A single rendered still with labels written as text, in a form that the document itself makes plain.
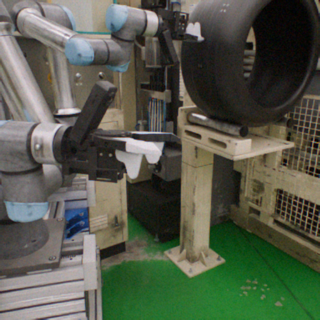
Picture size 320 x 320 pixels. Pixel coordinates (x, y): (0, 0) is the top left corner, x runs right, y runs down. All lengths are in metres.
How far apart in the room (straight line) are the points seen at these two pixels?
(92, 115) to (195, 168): 1.19
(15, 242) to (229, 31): 0.91
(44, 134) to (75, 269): 0.45
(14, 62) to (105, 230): 1.35
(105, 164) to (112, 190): 1.31
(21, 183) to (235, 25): 0.86
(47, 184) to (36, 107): 0.17
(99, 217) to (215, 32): 1.18
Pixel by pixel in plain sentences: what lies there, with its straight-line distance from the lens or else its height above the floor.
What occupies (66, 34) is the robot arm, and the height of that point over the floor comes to 1.25.
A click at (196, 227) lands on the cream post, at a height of 0.26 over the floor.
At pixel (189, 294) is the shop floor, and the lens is 1.82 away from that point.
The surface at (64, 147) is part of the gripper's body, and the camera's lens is 0.58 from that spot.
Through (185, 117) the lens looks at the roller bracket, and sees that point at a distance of 1.53.
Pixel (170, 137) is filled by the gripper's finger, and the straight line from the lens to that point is 0.59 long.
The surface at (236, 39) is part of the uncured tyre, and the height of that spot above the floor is 1.24.
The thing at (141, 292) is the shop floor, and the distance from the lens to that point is 1.82.
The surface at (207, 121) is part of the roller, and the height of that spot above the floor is 0.91.
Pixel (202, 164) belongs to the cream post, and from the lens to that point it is 1.71.
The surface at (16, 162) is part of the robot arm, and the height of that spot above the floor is 1.01.
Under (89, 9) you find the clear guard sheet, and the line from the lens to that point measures 1.70.
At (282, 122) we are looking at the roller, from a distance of 1.51.
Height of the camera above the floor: 1.21
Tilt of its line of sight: 19 degrees down
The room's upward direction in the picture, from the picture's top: straight up
